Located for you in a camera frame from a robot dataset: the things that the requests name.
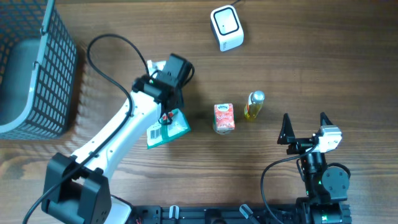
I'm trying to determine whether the grey plastic mesh basket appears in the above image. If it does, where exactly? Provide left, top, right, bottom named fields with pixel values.
left=1, top=0, right=78, bottom=140

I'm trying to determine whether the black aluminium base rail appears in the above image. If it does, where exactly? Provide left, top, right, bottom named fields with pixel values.
left=75, top=203, right=353, bottom=224

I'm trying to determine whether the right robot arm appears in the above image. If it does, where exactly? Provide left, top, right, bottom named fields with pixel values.
left=277, top=113, right=352, bottom=224

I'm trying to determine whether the white barcode scanner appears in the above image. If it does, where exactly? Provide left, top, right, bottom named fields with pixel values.
left=210, top=5, right=244, bottom=52

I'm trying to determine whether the black right camera cable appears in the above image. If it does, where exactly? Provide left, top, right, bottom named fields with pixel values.
left=260, top=142, right=320, bottom=224

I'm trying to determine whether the red Kleenex tissue pack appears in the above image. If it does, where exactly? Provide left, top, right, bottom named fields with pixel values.
left=213, top=103, right=235, bottom=134

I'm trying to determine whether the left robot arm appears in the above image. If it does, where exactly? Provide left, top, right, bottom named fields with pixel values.
left=41, top=54, right=194, bottom=223

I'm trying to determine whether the black camera cable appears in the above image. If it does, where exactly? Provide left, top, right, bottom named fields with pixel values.
left=22, top=33, right=159, bottom=224
left=260, top=142, right=320, bottom=224

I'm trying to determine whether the yellow liquid bottle silver cap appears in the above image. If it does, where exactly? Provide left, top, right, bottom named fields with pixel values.
left=244, top=90, right=265, bottom=121

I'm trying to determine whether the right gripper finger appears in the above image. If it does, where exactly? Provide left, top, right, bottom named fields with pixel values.
left=320, top=112, right=333, bottom=126
left=278, top=113, right=295, bottom=144

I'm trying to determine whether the black left camera cable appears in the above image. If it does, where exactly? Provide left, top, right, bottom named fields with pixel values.
left=22, top=33, right=159, bottom=224

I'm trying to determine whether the green 3M gloves package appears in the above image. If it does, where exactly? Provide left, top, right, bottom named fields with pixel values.
left=147, top=109, right=191, bottom=149

